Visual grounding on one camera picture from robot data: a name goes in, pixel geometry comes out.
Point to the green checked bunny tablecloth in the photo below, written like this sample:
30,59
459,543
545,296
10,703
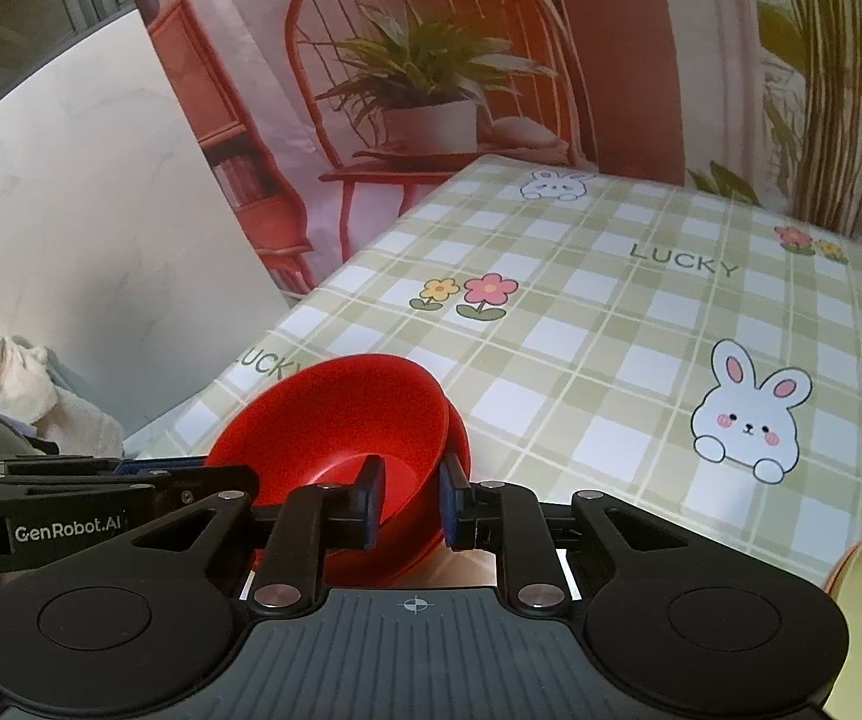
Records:
588,360

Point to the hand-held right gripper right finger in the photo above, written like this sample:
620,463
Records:
452,510

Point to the white cloth bag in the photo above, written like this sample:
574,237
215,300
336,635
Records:
18,382

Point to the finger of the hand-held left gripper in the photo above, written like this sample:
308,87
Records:
206,486
161,465

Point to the dark window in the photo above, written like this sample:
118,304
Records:
11,15

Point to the orange plate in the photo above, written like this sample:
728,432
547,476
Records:
842,568

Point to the printed backdrop cloth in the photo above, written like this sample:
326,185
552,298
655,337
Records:
626,52

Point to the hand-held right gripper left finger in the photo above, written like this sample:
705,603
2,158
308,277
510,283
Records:
373,502

